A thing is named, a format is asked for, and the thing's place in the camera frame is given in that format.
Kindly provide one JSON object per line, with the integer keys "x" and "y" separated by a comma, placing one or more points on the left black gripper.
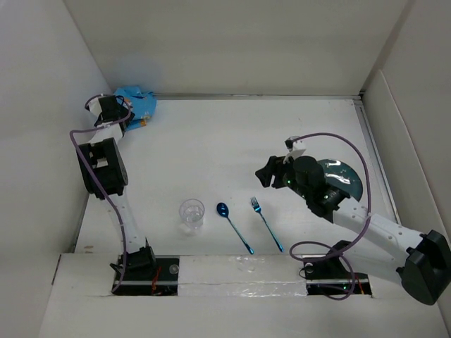
{"x": 125, "y": 114}

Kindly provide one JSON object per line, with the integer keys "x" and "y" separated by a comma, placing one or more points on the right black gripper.
{"x": 275, "y": 165}

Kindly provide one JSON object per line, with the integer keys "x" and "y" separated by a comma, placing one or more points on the blue space-print cloth placemat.
{"x": 142, "y": 103}

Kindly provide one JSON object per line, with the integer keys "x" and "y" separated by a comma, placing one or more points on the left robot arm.
{"x": 105, "y": 177}

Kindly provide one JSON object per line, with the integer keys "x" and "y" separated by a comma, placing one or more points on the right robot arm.
{"x": 420, "y": 262}

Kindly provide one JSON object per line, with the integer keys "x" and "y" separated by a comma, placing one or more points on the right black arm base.
{"x": 331, "y": 278}

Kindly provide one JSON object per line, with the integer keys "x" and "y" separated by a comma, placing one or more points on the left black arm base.
{"x": 146, "y": 274}

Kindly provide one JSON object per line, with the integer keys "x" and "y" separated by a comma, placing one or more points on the blue metal fork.
{"x": 257, "y": 208}

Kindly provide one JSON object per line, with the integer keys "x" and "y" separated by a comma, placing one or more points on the blue metal spoon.
{"x": 223, "y": 211}

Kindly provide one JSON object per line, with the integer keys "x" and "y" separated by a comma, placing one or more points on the teal ceramic plate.
{"x": 343, "y": 176}

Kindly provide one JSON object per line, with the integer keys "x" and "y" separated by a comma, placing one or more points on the clear plastic cup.
{"x": 192, "y": 213}

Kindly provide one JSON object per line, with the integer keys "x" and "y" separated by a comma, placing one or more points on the white foam front barrier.
{"x": 240, "y": 276}

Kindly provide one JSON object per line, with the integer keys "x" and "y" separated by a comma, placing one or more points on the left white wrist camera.
{"x": 94, "y": 107}

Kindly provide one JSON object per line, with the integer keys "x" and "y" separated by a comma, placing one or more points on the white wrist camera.
{"x": 295, "y": 147}
{"x": 94, "y": 107}

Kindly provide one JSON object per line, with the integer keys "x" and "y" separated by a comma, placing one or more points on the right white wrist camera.
{"x": 295, "y": 147}

